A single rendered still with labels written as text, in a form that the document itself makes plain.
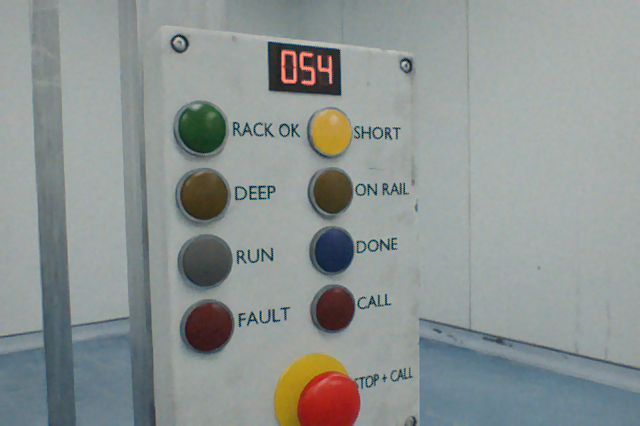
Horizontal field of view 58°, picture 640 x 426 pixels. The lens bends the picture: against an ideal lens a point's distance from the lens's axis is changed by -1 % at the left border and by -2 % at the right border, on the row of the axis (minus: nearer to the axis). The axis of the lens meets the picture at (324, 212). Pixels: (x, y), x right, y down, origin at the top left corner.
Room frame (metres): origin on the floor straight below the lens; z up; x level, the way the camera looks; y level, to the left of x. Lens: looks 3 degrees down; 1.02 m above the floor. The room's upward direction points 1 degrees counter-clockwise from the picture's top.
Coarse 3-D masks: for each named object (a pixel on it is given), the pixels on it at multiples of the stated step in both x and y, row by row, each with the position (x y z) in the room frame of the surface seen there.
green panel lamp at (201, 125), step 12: (192, 108) 0.31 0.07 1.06; (204, 108) 0.31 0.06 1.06; (180, 120) 0.31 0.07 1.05; (192, 120) 0.31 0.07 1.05; (204, 120) 0.31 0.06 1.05; (216, 120) 0.32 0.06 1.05; (180, 132) 0.31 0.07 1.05; (192, 132) 0.31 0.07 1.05; (204, 132) 0.31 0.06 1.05; (216, 132) 0.32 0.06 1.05; (192, 144) 0.31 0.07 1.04; (204, 144) 0.31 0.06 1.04; (216, 144) 0.32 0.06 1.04
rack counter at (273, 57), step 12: (276, 48) 0.34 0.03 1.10; (288, 48) 0.34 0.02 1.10; (300, 48) 0.35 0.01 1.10; (312, 48) 0.35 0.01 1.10; (324, 48) 0.36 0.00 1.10; (336, 48) 0.36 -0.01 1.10; (276, 60) 0.34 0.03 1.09; (336, 60) 0.36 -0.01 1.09; (276, 72) 0.34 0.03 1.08; (336, 72) 0.36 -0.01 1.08; (276, 84) 0.34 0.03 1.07; (288, 84) 0.34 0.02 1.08; (336, 84) 0.36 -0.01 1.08
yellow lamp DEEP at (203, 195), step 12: (192, 180) 0.31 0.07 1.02; (204, 180) 0.31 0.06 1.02; (216, 180) 0.32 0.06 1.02; (180, 192) 0.31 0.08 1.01; (192, 192) 0.31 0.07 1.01; (204, 192) 0.31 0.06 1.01; (216, 192) 0.32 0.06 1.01; (192, 204) 0.31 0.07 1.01; (204, 204) 0.31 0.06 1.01; (216, 204) 0.32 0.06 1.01; (192, 216) 0.31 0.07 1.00; (204, 216) 0.31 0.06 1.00; (216, 216) 0.32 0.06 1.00
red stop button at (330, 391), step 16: (320, 384) 0.32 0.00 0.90; (336, 384) 0.33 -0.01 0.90; (352, 384) 0.33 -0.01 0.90; (304, 400) 0.32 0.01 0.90; (320, 400) 0.32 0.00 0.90; (336, 400) 0.33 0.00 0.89; (352, 400) 0.33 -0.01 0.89; (304, 416) 0.32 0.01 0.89; (320, 416) 0.32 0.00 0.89; (336, 416) 0.32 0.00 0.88; (352, 416) 0.33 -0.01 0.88
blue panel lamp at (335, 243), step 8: (328, 232) 0.35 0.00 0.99; (336, 232) 0.35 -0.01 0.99; (344, 232) 0.36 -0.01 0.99; (320, 240) 0.35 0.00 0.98; (328, 240) 0.35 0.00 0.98; (336, 240) 0.35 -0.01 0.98; (344, 240) 0.35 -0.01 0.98; (320, 248) 0.35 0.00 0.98; (328, 248) 0.35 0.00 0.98; (336, 248) 0.35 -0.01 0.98; (344, 248) 0.35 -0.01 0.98; (352, 248) 0.36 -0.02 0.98; (320, 256) 0.35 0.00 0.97; (328, 256) 0.35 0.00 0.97; (336, 256) 0.35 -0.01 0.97; (344, 256) 0.35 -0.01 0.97; (320, 264) 0.35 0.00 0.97; (328, 264) 0.35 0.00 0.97; (336, 264) 0.35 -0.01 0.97; (344, 264) 0.36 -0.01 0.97
